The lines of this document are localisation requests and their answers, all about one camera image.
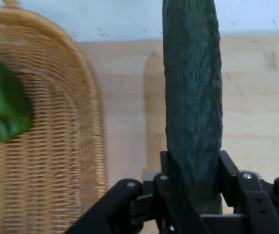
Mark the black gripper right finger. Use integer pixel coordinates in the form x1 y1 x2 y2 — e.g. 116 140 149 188
218 150 279 234

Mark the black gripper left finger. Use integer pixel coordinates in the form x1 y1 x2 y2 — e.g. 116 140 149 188
63 150 212 234

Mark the dark green cucumber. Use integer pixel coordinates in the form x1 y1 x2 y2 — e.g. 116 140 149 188
162 0 224 215

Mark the woven wicker basket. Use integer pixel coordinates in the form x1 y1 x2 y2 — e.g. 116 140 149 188
0 0 109 234

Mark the green bell pepper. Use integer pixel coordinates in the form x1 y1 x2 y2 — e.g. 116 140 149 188
0 58 32 143

